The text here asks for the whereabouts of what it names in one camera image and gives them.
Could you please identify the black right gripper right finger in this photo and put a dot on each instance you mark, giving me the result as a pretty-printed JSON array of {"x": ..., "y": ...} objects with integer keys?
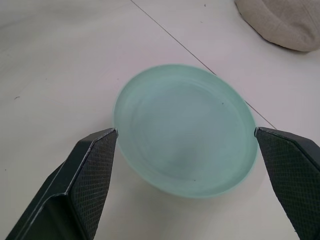
[{"x": 292, "y": 180}]

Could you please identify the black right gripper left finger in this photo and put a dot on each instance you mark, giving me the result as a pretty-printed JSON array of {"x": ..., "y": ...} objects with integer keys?
[{"x": 75, "y": 190}]

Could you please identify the light green round plate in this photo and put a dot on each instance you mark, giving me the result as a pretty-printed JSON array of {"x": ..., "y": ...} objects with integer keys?
[{"x": 185, "y": 132}]

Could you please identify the beige cloth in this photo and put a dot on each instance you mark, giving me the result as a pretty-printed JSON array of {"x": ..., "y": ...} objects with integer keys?
[{"x": 282, "y": 20}]

